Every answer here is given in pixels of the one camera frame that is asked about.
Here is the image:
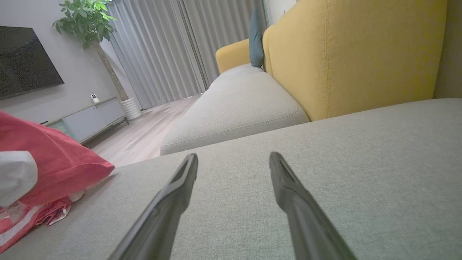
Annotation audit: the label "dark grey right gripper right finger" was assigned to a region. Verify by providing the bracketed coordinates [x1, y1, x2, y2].
[269, 152, 358, 260]

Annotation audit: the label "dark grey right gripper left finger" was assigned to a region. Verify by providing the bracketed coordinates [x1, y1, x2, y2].
[108, 153, 199, 260]

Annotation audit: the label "red white garment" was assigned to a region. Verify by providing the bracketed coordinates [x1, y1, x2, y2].
[0, 110, 115, 207]
[0, 191, 86, 253]

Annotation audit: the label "large grey sofa chaise seat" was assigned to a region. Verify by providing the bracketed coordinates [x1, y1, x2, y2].
[0, 98, 462, 260]

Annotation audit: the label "white ribbed plant pot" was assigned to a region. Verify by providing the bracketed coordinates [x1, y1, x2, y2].
[121, 97, 142, 121]

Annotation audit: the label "grey mint TV cabinet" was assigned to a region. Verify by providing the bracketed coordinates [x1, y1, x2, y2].
[45, 97, 128, 145]

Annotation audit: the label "long grey sofa seat cushion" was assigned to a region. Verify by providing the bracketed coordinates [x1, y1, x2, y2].
[160, 64, 310, 156]

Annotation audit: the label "grey pleated curtains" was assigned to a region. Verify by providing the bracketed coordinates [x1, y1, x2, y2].
[106, 0, 267, 110]

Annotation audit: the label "large yellow sofa backrest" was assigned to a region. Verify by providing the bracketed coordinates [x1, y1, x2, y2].
[263, 0, 448, 121]

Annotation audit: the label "far yellow back cushion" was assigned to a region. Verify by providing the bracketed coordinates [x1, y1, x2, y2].
[216, 39, 250, 74]

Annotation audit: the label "teal throw pillow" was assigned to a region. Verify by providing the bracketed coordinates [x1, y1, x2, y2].
[249, 9, 266, 68]

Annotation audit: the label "black flat television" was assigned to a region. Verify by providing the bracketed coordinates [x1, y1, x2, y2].
[0, 26, 65, 100]

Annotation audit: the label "green leafy indoor tree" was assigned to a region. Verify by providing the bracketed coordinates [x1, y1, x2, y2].
[52, 0, 130, 101]

